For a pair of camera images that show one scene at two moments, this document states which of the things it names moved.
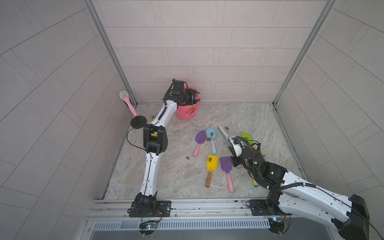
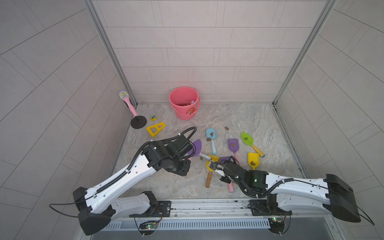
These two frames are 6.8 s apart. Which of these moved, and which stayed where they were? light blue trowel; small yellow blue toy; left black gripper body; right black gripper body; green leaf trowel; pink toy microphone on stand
Moved: right black gripper body; left black gripper body
Stayed: pink toy microphone on stand; green leaf trowel; small yellow blue toy; light blue trowel
